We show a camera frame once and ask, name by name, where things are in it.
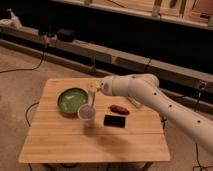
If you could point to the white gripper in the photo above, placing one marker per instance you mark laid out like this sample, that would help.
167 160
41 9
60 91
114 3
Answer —
93 86

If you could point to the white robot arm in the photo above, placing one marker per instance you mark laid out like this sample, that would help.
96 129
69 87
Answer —
144 88

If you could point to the green bowl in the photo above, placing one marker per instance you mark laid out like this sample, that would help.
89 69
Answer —
70 100

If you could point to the brown sausage toy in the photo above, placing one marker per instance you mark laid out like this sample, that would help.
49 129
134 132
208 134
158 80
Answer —
119 110

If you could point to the black rectangular block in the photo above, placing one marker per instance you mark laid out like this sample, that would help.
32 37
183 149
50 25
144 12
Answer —
115 121

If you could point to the small white object on table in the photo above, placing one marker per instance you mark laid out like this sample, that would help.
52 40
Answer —
134 102

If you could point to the black box on ledge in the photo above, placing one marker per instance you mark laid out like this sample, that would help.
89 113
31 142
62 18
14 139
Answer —
65 35

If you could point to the wooden table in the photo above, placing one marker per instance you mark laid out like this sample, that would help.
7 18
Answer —
55 138

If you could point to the white figure on ledge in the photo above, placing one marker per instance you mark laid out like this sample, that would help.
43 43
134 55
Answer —
13 21

